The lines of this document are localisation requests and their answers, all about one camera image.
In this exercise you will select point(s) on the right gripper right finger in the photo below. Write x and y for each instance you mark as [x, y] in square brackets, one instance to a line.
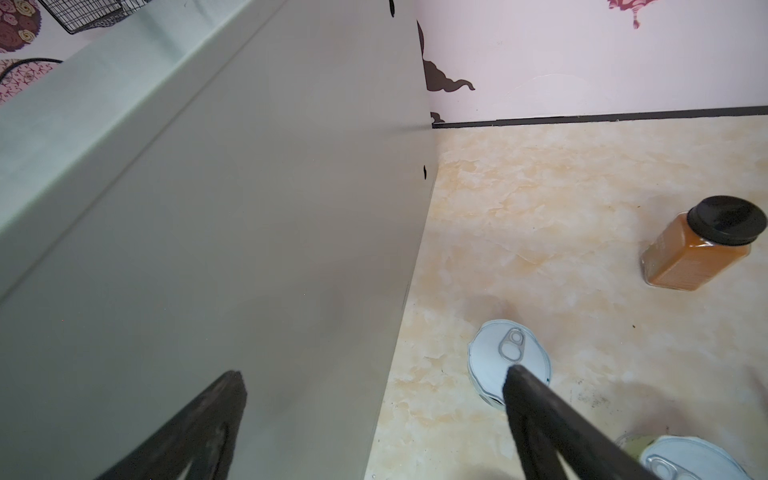
[547, 432]

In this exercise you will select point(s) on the grey metal cabinet counter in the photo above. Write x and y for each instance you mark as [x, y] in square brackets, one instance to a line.
[213, 191]

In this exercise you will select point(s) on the green label tin can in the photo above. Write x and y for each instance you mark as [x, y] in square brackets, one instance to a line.
[681, 457]

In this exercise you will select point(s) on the white can right of cabinet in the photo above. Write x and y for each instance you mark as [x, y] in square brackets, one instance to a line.
[497, 346]

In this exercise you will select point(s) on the black wire basket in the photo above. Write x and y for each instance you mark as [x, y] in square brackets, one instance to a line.
[76, 16]

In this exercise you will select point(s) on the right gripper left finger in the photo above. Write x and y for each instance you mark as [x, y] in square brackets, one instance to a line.
[197, 443]

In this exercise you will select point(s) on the amber jar black lid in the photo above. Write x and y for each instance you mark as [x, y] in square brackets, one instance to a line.
[702, 242]

